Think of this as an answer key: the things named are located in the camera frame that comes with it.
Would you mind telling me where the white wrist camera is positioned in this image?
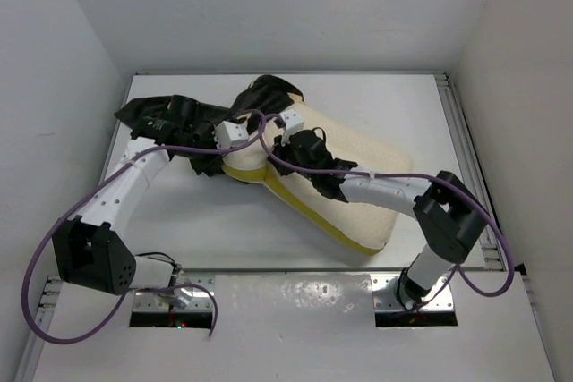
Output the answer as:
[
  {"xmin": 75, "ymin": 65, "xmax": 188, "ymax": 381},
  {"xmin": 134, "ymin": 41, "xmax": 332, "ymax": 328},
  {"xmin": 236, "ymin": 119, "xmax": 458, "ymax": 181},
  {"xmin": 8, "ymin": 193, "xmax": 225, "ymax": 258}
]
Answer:
[
  {"xmin": 279, "ymin": 109, "xmax": 304, "ymax": 134},
  {"xmin": 214, "ymin": 121, "xmax": 249, "ymax": 149}
]

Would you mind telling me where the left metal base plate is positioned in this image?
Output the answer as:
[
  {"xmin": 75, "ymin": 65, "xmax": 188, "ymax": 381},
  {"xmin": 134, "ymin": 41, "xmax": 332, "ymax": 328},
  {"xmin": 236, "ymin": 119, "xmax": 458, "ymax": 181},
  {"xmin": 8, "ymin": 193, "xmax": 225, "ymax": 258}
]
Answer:
[{"xmin": 133, "ymin": 271, "xmax": 215, "ymax": 314}]

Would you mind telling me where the white front cover board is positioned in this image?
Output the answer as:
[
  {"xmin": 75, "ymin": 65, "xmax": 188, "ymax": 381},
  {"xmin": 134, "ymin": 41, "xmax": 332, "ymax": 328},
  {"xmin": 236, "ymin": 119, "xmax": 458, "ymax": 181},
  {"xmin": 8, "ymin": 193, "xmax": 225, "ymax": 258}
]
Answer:
[{"xmin": 34, "ymin": 274, "xmax": 553, "ymax": 381}]

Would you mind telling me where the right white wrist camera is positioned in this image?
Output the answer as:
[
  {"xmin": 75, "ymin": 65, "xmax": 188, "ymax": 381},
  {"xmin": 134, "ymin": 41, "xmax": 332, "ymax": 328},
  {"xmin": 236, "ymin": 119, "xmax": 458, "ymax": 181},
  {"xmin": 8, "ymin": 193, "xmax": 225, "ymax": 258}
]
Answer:
[{"xmin": 279, "ymin": 109, "xmax": 304, "ymax": 134}]

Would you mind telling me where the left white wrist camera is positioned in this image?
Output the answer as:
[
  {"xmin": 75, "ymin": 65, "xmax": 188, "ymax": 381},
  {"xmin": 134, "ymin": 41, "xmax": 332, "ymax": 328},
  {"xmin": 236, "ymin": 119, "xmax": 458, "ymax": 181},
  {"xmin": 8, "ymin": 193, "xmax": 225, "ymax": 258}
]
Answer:
[{"xmin": 214, "ymin": 121, "xmax": 249, "ymax": 149}]

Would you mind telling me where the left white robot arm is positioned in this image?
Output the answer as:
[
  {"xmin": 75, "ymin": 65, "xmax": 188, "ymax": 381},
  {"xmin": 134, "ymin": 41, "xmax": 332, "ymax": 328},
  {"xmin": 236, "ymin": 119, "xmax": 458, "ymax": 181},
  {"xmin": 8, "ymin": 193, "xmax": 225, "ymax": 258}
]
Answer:
[{"xmin": 52, "ymin": 95, "xmax": 228, "ymax": 295}]

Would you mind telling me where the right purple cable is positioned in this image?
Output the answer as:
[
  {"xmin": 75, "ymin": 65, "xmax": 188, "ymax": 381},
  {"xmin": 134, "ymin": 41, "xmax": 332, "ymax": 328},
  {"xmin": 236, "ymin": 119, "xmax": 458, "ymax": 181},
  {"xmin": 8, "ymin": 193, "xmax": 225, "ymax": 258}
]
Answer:
[{"xmin": 257, "ymin": 113, "xmax": 514, "ymax": 312}]

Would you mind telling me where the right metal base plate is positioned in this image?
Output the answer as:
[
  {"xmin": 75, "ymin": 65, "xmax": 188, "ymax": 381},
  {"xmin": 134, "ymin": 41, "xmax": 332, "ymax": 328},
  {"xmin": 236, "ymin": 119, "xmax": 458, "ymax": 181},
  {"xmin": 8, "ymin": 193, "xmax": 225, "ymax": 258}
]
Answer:
[{"xmin": 370, "ymin": 271, "xmax": 455, "ymax": 314}]

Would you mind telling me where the black floral pillowcase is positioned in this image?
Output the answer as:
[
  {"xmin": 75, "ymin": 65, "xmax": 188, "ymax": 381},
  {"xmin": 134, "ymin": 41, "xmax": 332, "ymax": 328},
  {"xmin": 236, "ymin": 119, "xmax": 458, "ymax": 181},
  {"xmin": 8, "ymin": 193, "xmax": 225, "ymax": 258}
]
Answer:
[{"xmin": 113, "ymin": 74, "xmax": 305, "ymax": 179}]

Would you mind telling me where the purple cable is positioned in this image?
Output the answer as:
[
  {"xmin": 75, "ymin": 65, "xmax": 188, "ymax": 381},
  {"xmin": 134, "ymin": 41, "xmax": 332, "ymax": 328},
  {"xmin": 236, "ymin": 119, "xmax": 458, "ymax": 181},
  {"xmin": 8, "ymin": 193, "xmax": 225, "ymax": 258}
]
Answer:
[
  {"xmin": 257, "ymin": 113, "xmax": 514, "ymax": 312},
  {"xmin": 23, "ymin": 108, "xmax": 269, "ymax": 345}
]

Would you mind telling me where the metal base plate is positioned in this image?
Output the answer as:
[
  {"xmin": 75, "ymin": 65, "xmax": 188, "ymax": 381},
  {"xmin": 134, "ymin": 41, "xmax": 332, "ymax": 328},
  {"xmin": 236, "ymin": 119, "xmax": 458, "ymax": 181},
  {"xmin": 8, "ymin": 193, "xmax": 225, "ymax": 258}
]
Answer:
[
  {"xmin": 370, "ymin": 271, "xmax": 455, "ymax": 314},
  {"xmin": 133, "ymin": 271, "xmax": 215, "ymax": 314}
]

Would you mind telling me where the cream foam pillow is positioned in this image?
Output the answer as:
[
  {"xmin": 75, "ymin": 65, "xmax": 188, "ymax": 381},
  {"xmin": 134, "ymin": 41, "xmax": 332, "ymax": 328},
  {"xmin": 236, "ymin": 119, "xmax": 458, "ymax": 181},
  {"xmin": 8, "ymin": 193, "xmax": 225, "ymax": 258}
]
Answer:
[{"xmin": 223, "ymin": 76, "xmax": 412, "ymax": 256}]

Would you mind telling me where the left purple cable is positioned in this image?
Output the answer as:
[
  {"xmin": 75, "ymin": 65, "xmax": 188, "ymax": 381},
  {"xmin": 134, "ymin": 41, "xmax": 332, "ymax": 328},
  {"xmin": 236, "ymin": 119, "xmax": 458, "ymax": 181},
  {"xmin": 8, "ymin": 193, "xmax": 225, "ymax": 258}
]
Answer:
[{"xmin": 23, "ymin": 108, "xmax": 269, "ymax": 345}]

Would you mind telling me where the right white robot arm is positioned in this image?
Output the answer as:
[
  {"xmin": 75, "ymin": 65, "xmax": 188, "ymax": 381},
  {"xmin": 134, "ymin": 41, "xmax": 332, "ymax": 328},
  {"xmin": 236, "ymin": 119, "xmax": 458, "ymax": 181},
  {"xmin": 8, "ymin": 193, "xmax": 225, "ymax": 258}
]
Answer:
[{"xmin": 269, "ymin": 130, "xmax": 487, "ymax": 309}]

